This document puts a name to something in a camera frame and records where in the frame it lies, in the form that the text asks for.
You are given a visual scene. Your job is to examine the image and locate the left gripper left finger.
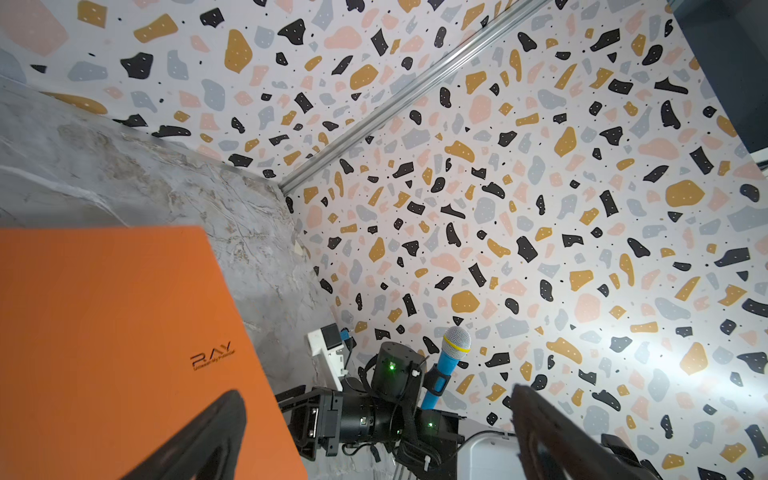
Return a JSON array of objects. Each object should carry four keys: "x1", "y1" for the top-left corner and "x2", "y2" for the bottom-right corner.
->
[{"x1": 124, "y1": 390, "x2": 247, "y2": 479}]

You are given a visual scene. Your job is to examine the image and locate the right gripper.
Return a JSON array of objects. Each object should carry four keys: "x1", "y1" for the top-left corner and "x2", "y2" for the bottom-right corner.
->
[{"x1": 275, "y1": 341, "x2": 464, "y2": 474}]

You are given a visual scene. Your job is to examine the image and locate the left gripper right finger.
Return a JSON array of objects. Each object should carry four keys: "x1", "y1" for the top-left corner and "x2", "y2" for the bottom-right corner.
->
[{"x1": 511, "y1": 385, "x2": 648, "y2": 480}]

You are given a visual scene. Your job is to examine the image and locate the orange and black folder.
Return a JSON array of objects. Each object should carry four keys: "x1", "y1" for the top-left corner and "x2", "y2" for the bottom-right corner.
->
[{"x1": 1, "y1": 226, "x2": 307, "y2": 479}]

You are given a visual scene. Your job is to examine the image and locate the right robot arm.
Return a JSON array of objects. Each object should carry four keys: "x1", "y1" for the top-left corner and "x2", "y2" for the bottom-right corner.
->
[{"x1": 276, "y1": 341, "x2": 659, "y2": 479}]

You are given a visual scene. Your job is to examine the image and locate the blue toy microphone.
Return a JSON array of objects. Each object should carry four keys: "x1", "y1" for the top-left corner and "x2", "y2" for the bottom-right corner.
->
[{"x1": 421, "y1": 326, "x2": 471, "y2": 410}]

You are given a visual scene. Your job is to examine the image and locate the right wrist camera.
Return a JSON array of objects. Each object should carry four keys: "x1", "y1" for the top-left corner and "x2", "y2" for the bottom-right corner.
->
[{"x1": 306, "y1": 323, "x2": 349, "y2": 391}]

